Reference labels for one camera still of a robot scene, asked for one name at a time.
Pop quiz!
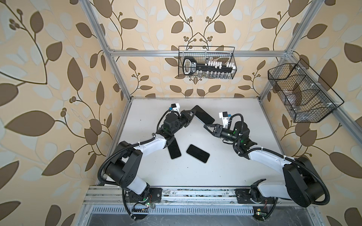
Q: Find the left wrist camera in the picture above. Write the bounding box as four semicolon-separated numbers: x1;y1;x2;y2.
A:
169;103;180;113

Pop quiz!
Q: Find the wall wire basket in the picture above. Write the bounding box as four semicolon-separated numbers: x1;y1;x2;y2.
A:
268;59;344;123
178;45;237;80

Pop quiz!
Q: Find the right wall wire basket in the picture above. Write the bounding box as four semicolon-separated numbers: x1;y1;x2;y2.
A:
268;59;344;123

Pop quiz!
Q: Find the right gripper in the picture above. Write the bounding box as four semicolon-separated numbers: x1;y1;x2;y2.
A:
204;124;240;145

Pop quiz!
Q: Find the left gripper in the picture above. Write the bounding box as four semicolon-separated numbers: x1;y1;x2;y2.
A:
170;108;196;136

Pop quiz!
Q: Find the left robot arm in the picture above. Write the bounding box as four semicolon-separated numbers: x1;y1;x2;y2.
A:
97;108;197;196

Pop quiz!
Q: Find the black phone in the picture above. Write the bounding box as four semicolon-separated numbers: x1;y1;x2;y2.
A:
186;145;210;163
192;105;215;124
167;138;182;160

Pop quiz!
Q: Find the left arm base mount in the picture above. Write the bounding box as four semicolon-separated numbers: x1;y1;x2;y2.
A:
122;186;163;221

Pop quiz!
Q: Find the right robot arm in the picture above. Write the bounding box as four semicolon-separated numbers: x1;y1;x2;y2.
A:
204;113;331;207

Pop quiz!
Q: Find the black tool in basket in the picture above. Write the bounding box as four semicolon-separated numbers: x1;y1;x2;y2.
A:
182;56;237;75

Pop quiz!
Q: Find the back wall wire basket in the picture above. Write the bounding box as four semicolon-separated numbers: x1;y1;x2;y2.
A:
178;45;237;80

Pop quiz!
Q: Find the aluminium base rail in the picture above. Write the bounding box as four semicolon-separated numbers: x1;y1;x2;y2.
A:
81;186;317;206

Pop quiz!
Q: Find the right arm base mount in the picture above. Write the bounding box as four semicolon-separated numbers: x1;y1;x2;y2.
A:
235;179;278;222

